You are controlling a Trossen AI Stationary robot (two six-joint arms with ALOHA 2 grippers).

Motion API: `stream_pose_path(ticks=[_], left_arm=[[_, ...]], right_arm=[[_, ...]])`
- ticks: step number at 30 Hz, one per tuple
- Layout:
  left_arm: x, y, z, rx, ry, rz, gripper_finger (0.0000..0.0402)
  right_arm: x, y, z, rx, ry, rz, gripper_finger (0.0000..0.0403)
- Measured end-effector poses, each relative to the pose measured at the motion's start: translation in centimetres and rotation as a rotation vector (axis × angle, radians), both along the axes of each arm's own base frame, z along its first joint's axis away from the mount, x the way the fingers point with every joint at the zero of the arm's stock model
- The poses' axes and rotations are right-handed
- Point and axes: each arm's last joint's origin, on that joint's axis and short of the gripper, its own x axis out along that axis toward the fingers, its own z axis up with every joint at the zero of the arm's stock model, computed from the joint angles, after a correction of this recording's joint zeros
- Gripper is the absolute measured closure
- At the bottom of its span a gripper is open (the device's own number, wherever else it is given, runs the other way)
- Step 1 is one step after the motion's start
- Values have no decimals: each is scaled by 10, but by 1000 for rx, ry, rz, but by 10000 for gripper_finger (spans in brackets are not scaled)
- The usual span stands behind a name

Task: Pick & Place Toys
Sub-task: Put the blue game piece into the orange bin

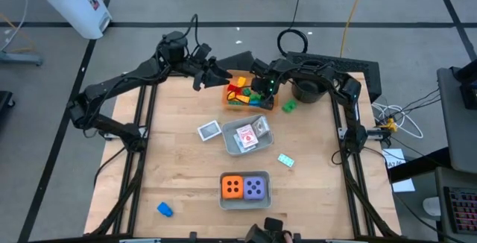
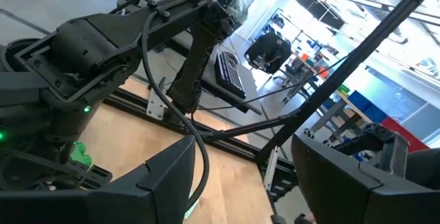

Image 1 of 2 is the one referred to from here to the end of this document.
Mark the red playing card deck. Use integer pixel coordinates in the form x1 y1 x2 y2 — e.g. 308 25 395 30
236 123 259 149

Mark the yellow floor cable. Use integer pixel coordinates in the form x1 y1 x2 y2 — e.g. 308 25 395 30
339 0 368 59

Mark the grey plastic bin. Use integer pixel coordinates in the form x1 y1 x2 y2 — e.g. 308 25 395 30
218 170 273 211
221 114 275 157

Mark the orange foam die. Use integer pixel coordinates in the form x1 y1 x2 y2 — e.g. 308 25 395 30
221 174 244 201

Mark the black handheld device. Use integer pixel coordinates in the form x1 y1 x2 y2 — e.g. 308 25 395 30
244 216 295 243

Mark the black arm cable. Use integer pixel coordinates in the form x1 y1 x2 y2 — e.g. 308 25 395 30
188 13 200 50

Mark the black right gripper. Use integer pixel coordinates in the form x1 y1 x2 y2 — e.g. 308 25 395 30
250 75 279 110

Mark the orange plastic bin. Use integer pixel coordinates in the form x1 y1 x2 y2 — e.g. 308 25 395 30
221 69 281 115

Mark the black cable bundle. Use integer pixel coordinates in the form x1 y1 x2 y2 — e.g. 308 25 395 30
379 88 441 124

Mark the purple foam die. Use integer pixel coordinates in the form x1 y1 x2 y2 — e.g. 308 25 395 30
243 176 267 201

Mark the white cable bundle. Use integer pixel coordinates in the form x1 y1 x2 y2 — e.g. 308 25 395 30
371 101 425 139

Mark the blue rounded toy block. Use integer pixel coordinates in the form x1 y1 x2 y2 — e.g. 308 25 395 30
156 201 174 218

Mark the black aluminium table frame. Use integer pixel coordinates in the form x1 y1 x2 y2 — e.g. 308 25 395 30
91 73 402 243

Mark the white paper sheet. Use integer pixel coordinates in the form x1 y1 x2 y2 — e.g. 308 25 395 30
381 147 407 169
391 177 417 194

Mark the black keyboard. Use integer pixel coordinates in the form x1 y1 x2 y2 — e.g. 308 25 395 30
442 186 477 236

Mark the black coiled floor cable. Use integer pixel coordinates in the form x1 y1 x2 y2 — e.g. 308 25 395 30
276 0 309 59

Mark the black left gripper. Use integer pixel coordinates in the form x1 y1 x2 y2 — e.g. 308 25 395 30
188 43 234 92

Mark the grey table foot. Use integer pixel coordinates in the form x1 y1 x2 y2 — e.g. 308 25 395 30
0 51 44 68

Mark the grey-brown playing card deck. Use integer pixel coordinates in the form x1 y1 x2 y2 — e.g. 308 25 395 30
250 116 271 139

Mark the white trash can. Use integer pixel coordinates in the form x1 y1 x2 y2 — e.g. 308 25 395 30
27 0 113 41

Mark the grey computer mouse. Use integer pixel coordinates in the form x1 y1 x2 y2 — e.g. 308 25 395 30
421 195 442 218

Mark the teal playing card deck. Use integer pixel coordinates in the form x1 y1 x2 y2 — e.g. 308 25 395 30
233 133 247 154

